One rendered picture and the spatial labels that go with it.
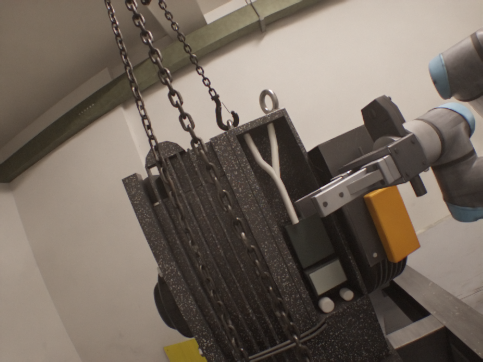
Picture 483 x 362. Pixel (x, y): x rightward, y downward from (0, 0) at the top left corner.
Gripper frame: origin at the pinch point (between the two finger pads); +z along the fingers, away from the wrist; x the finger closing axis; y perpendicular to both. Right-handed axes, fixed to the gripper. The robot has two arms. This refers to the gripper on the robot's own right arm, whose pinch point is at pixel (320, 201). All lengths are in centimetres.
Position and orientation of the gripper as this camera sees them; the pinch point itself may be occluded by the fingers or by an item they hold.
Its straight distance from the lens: 34.3
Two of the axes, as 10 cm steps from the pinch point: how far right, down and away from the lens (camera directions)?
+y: 4.5, 8.9, -0.9
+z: -8.9, 4.3, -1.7
